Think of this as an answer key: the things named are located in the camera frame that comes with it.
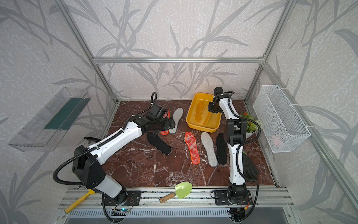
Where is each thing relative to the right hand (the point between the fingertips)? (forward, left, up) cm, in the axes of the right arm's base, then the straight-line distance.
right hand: (211, 109), depth 106 cm
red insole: (-18, +35, -5) cm, 39 cm away
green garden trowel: (-54, +21, -7) cm, 58 cm away
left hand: (-23, +28, +12) cm, 38 cm away
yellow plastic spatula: (-62, +78, -4) cm, 99 cm away
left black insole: (-23, +41, -6) cm, 47 cm away
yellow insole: (+7, +8, -6) cm, 12 cm away
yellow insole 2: (-9, +1, -3) cm, 9 cm away
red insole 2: (-23, +16, -6) cm, 29 cm away
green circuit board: (-63, +51, -6) cm, 81 cm away
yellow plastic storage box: (-11, +16, -2) cm, 20 cm away
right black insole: (-30, -4, -6) cm, 31 cm away
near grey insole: (-23, +4, -7) cm, 25 cm away
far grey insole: (0, +26, -6) cm, 27 cm away
